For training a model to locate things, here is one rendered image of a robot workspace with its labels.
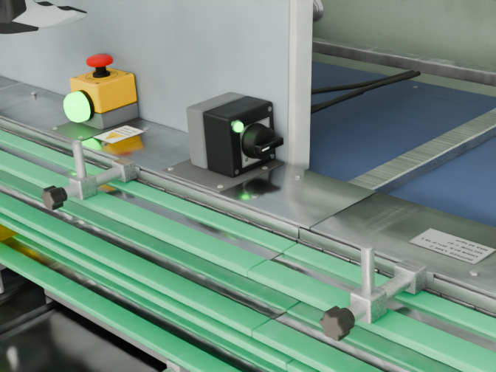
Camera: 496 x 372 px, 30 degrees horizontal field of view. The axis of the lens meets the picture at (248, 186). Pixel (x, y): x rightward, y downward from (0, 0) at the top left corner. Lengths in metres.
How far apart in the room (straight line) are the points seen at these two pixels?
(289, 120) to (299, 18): 0.13
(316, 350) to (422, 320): 0.14
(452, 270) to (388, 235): 0.10
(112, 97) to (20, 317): 0.40
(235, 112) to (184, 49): 0.18
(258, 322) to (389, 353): 0.15
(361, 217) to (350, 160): 0.22
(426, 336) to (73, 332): 0.76
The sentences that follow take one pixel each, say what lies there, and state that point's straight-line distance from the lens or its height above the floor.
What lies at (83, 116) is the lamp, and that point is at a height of 0.84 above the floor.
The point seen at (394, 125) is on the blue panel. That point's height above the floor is 0.52.
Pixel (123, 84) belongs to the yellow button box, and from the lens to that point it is 1.37.
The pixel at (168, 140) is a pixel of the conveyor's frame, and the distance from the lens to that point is 1.30.
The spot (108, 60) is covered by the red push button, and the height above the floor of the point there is 0.79.
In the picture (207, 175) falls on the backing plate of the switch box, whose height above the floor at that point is 0.85.
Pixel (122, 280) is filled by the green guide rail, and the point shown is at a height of 0.96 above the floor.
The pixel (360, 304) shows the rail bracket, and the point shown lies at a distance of 0.86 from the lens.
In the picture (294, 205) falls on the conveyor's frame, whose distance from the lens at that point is 1.07.
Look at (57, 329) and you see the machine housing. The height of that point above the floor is 0.92.
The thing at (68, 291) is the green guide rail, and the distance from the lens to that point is 1.33.
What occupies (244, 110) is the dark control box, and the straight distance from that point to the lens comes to 1.15.
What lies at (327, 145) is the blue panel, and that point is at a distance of 1.30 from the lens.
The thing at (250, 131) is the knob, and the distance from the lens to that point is 1.14.
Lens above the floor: 1.54
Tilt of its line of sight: 39 degrees down
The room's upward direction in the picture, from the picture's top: 114 degrees counter-clockwise
